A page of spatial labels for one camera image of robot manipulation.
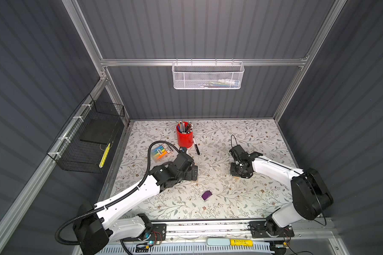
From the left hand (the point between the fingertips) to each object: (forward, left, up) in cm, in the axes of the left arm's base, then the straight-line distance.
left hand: (189, 169), depth 78 cm
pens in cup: (+30, +2, -3) cm, 30 cm away
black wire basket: (+12, +47, +13) cm, 51 cm away
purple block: (-8, -8, -14) cm, 18 cm away
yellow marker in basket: (+3, +37, +12) cm, 39 cm away
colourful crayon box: (+20, +17, -14) cm, 30 cm away
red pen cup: (+24, +2, -7) cm, 25 cm away
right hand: (+2, -26, -12) cm, 29 cm away
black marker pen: (+24, -5, -15) cm, 28 cm away
